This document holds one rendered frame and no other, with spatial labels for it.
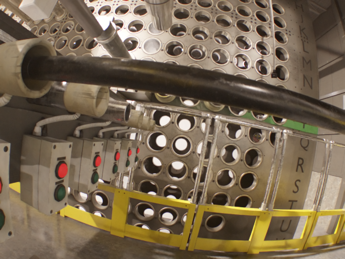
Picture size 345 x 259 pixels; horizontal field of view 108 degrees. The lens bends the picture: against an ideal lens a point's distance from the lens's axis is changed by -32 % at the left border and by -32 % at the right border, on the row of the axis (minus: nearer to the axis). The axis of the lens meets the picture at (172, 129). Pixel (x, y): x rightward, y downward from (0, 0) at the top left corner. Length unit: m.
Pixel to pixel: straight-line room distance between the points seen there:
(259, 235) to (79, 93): 1.48
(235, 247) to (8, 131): 1.49
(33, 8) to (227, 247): 1.67
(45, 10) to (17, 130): 0.34
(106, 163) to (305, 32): 3.17
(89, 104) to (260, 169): 2.12
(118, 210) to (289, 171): 2.01
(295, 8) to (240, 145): 2.50
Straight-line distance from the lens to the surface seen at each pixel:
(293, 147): 2.50
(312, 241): 1.98
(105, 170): 0.68
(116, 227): 1.46
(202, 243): 1.45
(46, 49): 0.22
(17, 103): 0.43
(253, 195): 2.33
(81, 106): 0.33
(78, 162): 0.53
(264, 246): 1.64
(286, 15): 3.23
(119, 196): 1.34
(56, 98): 0.37
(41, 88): 0.22
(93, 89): 0.32
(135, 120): 0.64
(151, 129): 0.98
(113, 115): 0.49
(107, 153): 0.67
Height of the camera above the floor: 0.82
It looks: 3 degrees up
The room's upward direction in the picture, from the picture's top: 10 degrees clockwise
